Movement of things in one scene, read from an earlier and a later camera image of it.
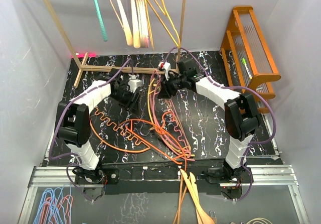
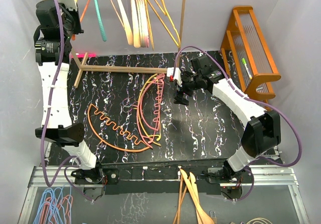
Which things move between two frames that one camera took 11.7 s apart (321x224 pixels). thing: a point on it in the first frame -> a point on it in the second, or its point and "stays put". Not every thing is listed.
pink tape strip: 81,55 stays put
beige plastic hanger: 135,24 stays put
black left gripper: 131,106 -> 74,14
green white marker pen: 244,62 stays put
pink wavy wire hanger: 157,130 -> 148,111
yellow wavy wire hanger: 155,131 -> 149,109
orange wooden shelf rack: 248,63 stays put
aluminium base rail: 269,175 stays put
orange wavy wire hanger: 103,116 stays put
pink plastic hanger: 144,28 stays put
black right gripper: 166,91 -> 179,98
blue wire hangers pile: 55,206 stays put
